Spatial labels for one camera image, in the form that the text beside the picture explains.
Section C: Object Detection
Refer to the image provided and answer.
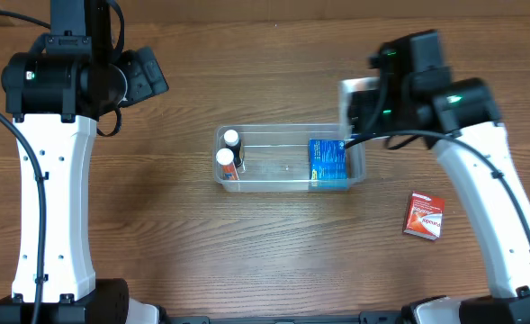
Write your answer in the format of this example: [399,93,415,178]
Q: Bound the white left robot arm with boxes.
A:
[0,0,168,323]

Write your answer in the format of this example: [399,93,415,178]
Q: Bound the blue medicine box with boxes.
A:
[309,139,348,190]

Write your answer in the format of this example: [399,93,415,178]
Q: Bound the orange tube with white cap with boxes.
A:
[215,148,239,181]

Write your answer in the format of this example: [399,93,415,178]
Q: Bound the dark bottle with white cap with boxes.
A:
[223,130,245,167]

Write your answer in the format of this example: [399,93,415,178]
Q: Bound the clear plastic container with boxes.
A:
[213,123,366,193]

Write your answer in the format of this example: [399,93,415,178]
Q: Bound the red and white medicine box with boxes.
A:
[403,191,445,240]

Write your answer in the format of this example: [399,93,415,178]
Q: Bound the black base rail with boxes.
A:
[160,310,405,324]

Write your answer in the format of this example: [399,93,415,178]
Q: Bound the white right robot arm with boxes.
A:
[339,30,530,324]

